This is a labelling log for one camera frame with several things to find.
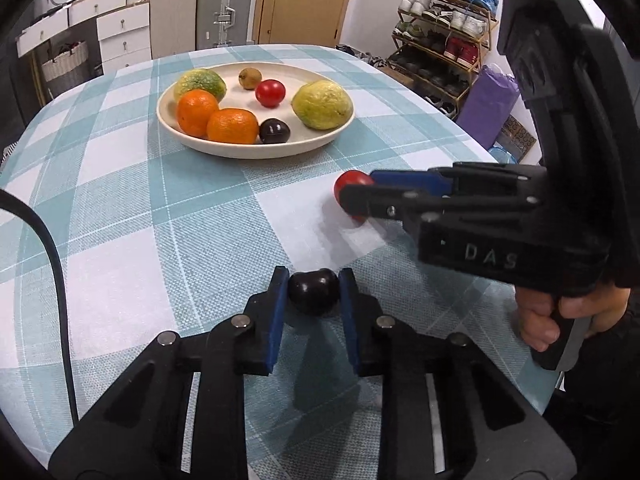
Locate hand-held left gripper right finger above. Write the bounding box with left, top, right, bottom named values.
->
left=338, top=267, right=578, bottom=480

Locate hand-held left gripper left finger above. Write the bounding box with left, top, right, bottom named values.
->
left=48, top=266, right=290, bottom=480

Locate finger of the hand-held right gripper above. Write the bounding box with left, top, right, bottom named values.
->
left=340, top=184, right=543, bottom=233
left=371, top=162, right=547, bottom=200

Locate red tomato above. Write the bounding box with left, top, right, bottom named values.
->
left=333, top=170, right=376, bottom=225
left=255, top=79, right=287, bottom=109

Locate dark purple plum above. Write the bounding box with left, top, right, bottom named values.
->
left=258, top=118, right=291, bottom=145
left=287, top=269, right=341, bottom=317

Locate cream round plate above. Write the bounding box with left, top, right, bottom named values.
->
left=156, top=62, right=357, bottom=160

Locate yellow-green citrus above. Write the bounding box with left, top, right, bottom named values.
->
left=291, top=80, right=354, bottom=131

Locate bright orange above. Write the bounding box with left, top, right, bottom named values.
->
left=176, top=89, right=221, bottom=138

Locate green yellow orange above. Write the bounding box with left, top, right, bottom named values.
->
left=173, top=68, right=227, bottom=106

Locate person's right hand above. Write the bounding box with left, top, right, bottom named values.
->
left=515, top=285, right=632, bottom=353

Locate patterned brown box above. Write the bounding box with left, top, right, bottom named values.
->
left=492, top=115, right=538, bottom=163

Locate blue plastic item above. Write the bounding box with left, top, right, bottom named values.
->
left=487, top=145, right=518, bottom=165

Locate purple bag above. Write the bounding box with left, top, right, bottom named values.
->
left=456, top=64, right=522, bottom=151

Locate pile of shoes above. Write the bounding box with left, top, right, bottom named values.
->
left=337, top=44, right=396, bottom=69

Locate teal checked tablecloth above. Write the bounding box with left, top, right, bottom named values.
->
left=0, top=44, right=556, bottom=480

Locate wooden shoe rack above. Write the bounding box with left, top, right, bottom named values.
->
left=387, top=0, right=501, bottom=121

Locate small mandarin orange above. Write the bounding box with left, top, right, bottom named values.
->
left=206, top=108, right=259, bottom=144

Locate wooden door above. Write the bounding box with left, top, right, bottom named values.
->
left=251, top=0, right=360, bottom=51

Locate silver suitcase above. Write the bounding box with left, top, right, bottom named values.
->
left=196, top=0, right=256, bottom=51

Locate beige suitcase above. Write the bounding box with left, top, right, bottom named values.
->
left=150, top=0, right=199, bottom=59

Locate white drawer dresser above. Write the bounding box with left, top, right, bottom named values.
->
left=15, top=0, right=153, bottom=73

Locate grey wicker basket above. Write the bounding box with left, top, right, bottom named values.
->
left=40, top=40, right=91, bottom=83

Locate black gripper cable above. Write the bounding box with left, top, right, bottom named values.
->
left=0, top=189, right=81, bottom=426

